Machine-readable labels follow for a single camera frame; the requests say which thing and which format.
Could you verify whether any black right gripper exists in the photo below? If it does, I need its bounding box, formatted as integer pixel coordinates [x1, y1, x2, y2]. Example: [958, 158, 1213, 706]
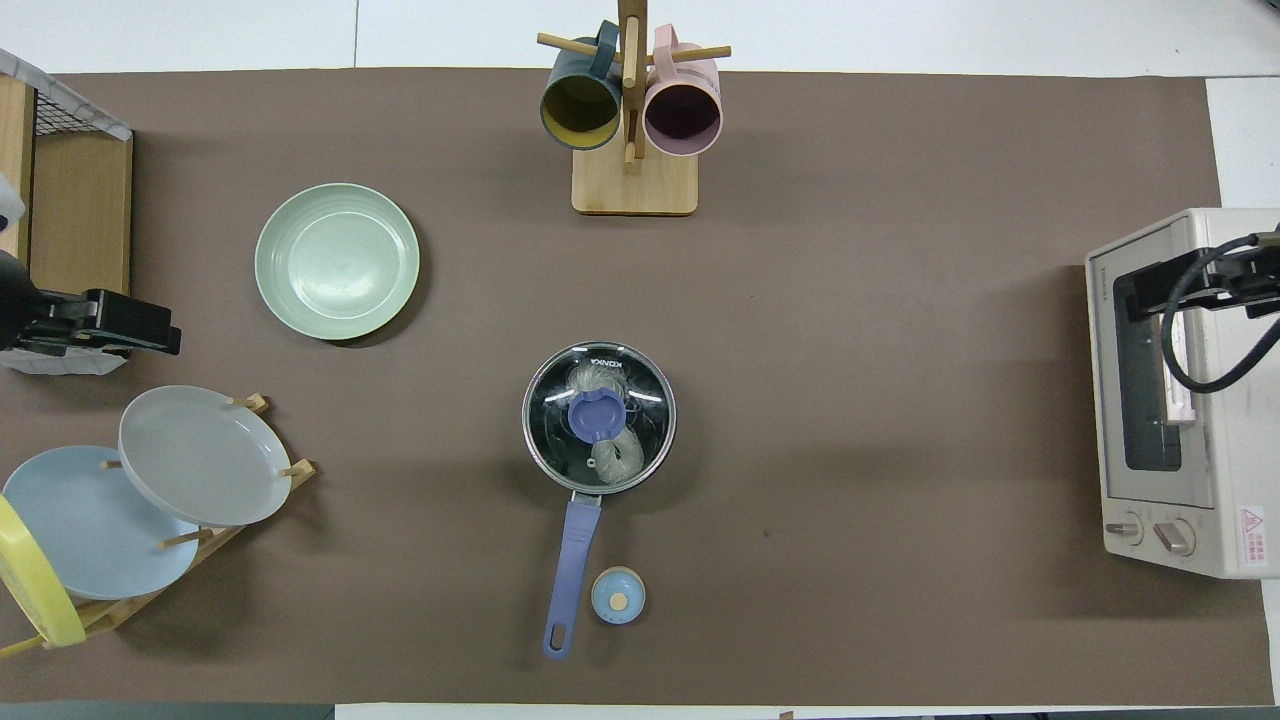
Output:
[1115, 232, 1280, 323]

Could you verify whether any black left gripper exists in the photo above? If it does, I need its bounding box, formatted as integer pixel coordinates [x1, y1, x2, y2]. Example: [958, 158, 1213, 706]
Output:
[20, 289, 183, 358]

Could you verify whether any glass lid blue knob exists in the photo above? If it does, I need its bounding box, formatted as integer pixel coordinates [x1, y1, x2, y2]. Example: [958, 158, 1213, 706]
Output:
[522, 341, 677, 494]

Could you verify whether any white vermicelli bundle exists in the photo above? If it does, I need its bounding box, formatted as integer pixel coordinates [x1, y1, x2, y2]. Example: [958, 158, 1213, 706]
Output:
[567, 362, 646, 488]

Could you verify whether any grey plate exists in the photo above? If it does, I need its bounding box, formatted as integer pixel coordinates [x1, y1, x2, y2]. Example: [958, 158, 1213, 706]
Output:
[118, 385, 293, 528]

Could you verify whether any light blue plate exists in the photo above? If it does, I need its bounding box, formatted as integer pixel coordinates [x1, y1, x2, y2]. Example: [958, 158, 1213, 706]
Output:
[2, 445, 201, 601]

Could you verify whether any light green plate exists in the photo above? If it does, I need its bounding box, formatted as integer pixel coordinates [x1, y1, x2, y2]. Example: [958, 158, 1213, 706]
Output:
[254, 182, 421, 342]

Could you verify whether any yellow plate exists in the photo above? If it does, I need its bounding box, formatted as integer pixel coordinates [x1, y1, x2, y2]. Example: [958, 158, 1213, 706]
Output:
[0, 495, 87, 649]

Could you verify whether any wooden plate rack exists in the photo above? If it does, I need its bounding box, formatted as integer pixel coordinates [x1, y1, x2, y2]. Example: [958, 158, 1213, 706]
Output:
[0, 393, 317, 661]

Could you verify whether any white toaster oven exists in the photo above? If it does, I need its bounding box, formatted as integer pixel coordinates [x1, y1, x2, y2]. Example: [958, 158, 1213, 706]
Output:
[1086, 207, 1280, 580]

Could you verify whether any brown table mat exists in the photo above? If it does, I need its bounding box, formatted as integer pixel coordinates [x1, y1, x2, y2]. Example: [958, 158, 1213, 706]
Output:
[0, 68, 1276, 706]

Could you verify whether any pink mug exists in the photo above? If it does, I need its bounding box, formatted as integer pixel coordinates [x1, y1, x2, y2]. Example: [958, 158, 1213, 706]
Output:
[643, 24, 723, 157]

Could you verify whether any dark teal mug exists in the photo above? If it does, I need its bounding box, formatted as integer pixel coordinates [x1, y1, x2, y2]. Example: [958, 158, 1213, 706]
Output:
[540, 20, 624, 152]

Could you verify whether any wooden mug tree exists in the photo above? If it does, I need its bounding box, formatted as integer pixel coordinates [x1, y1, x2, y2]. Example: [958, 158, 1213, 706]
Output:
[537, 0, 732, 216]

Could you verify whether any small blue shaker jar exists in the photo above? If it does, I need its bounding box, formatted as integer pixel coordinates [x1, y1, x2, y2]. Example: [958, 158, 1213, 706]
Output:
[591, 566, 647, 626]

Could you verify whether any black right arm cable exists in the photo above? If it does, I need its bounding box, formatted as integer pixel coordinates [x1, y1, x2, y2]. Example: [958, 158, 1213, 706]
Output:
[1158, 232, 1280, 397]

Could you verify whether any black wire basket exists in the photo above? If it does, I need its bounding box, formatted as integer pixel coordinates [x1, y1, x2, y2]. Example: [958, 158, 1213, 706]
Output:
[35, 85, 131, 138]

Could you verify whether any dark saucepan purple handle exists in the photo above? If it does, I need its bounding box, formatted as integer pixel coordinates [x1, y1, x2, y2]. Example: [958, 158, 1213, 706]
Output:
[521, 340, 678, 661]

